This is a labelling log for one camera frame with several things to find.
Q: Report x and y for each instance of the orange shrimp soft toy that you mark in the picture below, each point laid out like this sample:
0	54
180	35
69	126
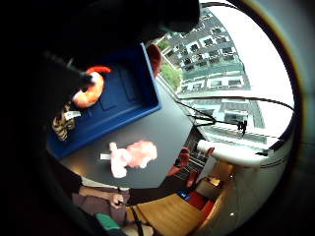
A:
93	93

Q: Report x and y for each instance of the tiger striped soft toy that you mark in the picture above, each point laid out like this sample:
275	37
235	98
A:
62	126

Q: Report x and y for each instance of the blue plastic bin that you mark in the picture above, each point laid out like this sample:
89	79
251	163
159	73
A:
128	98

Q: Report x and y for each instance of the red chair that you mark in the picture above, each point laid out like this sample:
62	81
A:
155	59
192	178
179	162

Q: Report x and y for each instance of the green tree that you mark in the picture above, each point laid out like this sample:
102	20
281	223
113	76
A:
171	74

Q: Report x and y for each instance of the pink soft toy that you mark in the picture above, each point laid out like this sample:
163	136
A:
138	155

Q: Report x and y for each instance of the the person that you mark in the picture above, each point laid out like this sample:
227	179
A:
98	200

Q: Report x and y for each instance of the grey apartment building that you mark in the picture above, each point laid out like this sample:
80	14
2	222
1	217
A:
213	62

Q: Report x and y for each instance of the green cloth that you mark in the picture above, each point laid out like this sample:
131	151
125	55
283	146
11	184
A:
107	221

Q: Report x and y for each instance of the small blue box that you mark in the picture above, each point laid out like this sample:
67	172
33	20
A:
184	195

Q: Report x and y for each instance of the white railing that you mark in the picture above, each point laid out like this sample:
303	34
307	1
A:
231	152

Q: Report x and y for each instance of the beige box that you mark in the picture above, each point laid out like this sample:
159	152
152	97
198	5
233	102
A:
209	187

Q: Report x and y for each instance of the red box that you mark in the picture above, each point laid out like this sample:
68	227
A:
198	200

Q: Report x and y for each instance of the black camera on stand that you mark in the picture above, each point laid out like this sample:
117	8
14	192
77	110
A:
242	125

